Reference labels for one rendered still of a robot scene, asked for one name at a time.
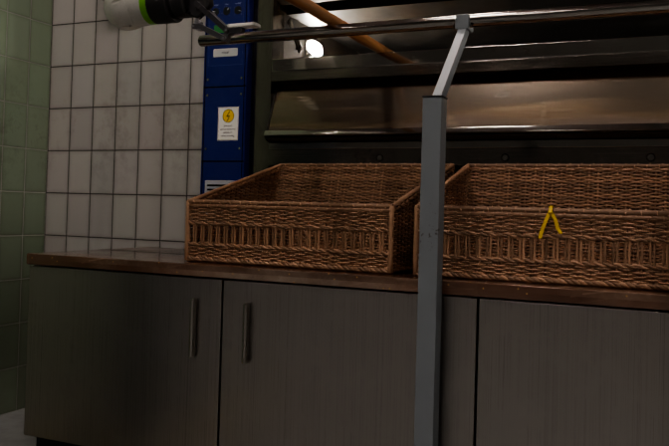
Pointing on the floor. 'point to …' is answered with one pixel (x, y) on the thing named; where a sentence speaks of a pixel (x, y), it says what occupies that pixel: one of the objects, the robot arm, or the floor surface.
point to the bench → (330, 356)
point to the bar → (433, 148)
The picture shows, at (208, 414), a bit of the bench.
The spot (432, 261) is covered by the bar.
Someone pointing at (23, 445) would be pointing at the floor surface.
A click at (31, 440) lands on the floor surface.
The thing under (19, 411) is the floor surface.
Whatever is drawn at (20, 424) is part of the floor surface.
